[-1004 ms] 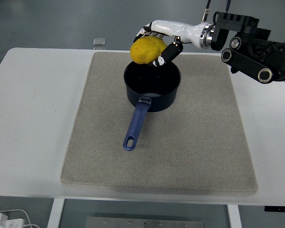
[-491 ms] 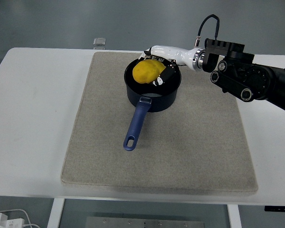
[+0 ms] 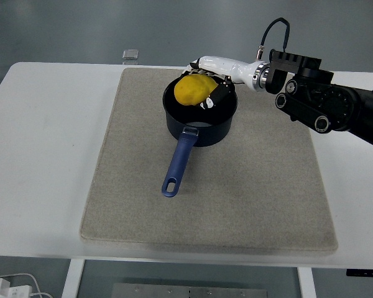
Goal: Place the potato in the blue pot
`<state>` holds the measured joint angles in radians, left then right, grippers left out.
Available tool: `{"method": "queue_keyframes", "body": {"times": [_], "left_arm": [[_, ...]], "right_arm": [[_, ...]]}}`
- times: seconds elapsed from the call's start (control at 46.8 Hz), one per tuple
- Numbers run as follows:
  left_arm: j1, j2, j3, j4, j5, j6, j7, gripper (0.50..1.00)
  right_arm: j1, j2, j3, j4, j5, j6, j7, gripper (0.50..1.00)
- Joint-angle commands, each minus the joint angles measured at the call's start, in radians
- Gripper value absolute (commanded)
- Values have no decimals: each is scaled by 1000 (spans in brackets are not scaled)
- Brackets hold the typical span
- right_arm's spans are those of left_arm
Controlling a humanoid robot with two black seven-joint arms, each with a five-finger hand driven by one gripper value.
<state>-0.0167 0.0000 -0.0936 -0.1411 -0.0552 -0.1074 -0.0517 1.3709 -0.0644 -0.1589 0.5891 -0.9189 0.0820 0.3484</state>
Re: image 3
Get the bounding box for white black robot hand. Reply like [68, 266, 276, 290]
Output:
[182, 55, 260, 111]

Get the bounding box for yellow potato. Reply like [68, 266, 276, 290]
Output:
[173, 73, 219, 107]

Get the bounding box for small clear square box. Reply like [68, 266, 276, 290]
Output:
[122, 49, 140, 65]

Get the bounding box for beige fabric mat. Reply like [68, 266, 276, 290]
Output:
[79, 67, 339, 253]

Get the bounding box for grey metal plate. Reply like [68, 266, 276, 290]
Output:
[111, 282, 269, 298]

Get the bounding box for white table leg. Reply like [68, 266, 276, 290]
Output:
[61, 258, 85, 298]
[297, 266, 317, 298]

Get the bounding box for black table control panel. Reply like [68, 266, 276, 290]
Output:
[346, 268, 373, 278]

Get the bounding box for white power strip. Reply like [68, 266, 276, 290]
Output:
[0, 278, 32, 298]

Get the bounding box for blue pot with handle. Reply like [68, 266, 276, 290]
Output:
[161, 73, 239, 198]

